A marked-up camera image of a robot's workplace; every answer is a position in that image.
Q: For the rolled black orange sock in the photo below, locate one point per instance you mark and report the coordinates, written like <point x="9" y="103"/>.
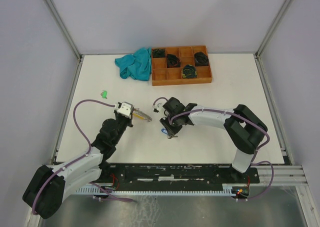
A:
<point x="173" y="61"/>

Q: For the white cable duct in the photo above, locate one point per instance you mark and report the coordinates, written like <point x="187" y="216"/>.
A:
<point x="89" y="189"/>

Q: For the blue tag key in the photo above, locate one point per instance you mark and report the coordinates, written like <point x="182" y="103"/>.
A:
<point x="164" y="131"/>

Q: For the wooden compartment tray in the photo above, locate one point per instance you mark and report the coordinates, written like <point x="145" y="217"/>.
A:
<point x="164" y="76"/>

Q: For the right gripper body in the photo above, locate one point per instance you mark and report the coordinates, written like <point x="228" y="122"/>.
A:
<point x="173" y="128"/>

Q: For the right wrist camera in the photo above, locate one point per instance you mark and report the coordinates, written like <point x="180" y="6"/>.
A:
<point x="158" y="105"/>

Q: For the rolled dark sock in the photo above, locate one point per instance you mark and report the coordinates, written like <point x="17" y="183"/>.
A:
<point x="158" y="53"/>

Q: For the teal cloth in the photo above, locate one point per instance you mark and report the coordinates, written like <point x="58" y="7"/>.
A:
<point x="137" y="66"/>

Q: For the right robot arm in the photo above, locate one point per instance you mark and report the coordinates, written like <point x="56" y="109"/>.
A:
<point x="247" y="132"/>

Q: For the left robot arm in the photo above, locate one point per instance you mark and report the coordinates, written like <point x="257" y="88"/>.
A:
<point x="51" y="185"/>

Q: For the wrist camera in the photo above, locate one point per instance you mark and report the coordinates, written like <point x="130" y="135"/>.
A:
<point x="158" y="105"/>
<point x="125" y="109"/>

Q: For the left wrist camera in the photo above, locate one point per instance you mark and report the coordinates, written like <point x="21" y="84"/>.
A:
<point x="125" y="109"/>

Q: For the green tag key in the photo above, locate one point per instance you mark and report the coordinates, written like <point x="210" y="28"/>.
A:
<point x="104" y="94"/>

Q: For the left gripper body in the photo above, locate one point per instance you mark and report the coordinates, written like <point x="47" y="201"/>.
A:
<point x="122" y="122"/>

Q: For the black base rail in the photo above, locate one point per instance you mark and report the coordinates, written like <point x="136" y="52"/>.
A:
<point x="138" y="177"/>

